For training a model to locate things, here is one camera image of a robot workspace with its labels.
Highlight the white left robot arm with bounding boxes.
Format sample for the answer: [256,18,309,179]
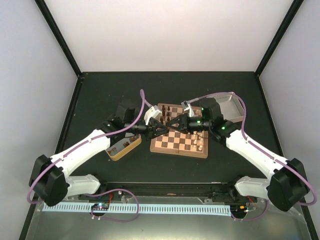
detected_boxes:
[28,100,169,207]

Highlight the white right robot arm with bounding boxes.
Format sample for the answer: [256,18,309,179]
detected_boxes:
[166,98,312,212]

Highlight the wooden folding chess board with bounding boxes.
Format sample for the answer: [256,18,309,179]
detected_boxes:
[150,103,209,159]

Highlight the dark pieces in tin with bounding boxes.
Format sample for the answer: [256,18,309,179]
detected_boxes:
[106,133,141,156]

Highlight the left controller board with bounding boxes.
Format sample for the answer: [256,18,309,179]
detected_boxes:
[91,203,109,211]

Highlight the controller board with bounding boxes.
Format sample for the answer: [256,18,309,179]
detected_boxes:
[91,203,109,211]
[230,203,257,214]

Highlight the right controller board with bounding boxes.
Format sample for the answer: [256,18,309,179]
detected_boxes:
[230,203,257,214]

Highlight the pink metal tin tray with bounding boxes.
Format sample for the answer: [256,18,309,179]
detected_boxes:
[214,92,244,123]

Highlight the yellow bear tin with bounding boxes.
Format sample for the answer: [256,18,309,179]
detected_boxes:
[105,133,142,161]

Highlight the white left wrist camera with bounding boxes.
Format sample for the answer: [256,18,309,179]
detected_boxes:
[144,105,162,126]

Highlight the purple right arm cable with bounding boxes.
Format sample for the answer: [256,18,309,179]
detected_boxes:
[189,91,315,222]

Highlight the black mounting rail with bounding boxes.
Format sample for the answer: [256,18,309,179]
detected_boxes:
[95,182,248,203]

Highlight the white slotted cable duct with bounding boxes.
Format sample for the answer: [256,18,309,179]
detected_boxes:
[42,202,232,217]

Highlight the black frame post left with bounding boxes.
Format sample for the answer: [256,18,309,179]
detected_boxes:
[34,0,82,77]

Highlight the black frame post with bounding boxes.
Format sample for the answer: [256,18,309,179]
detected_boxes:
[255,0,304,77]
[34,0,82,77]

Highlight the black frame post right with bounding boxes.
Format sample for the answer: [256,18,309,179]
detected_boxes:
[255,0,304,77]

